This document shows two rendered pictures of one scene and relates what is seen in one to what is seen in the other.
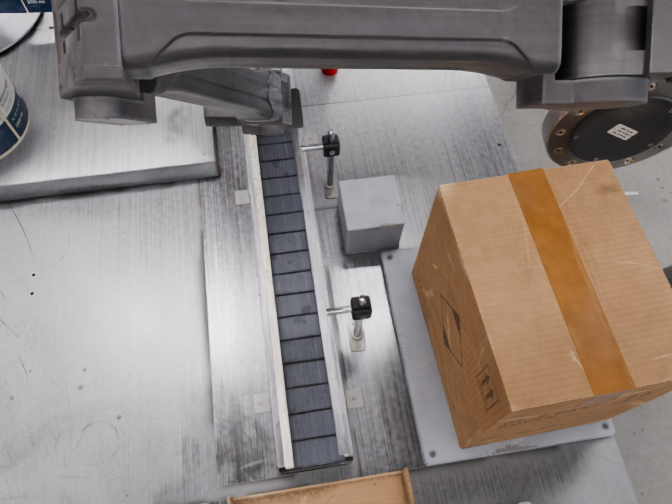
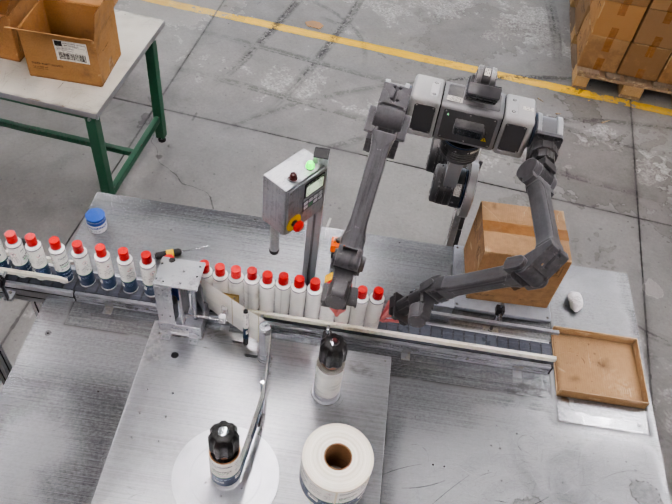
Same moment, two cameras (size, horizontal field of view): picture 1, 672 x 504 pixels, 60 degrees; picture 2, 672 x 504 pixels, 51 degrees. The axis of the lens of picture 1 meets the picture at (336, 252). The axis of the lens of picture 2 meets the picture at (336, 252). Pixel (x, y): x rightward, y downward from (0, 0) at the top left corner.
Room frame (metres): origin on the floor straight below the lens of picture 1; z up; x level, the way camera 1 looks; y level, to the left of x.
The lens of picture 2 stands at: (0.61, 1.52, 2.88)
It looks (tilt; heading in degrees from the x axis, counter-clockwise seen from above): 50 degrees down; 281
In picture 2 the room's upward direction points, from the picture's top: 9 degrees clockwise
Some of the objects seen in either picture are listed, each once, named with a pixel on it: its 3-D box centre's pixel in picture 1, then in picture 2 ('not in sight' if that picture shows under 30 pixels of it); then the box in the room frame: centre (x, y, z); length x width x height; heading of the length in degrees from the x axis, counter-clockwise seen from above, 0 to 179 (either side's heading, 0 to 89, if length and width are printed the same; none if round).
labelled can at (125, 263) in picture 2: not in sight; (126, 270); (1.54, 0.29, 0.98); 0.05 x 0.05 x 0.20
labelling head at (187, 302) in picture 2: not in sight; (183, 296); (1.32, 0.34, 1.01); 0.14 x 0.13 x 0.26; 11
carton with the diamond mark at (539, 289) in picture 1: (530, 311); (514, 254); (0.31, -0.28, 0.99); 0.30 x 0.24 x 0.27; 13
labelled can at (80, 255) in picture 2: not in sight; (82, 263); (1.69, 0.32, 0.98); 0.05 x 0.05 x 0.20
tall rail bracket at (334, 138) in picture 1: (318, 162); not in sight; (0.61, 0.04, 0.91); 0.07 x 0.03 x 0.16; 101
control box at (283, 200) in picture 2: not in sight; (294, 192); (1.04, 0.11, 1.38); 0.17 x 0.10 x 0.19; 66
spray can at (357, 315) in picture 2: not in sight; (359, 307); (0.78, 0.15, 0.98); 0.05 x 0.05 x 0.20
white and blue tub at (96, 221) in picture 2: not in sight; (96, 221); (1.81, 0.05, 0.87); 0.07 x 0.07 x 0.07
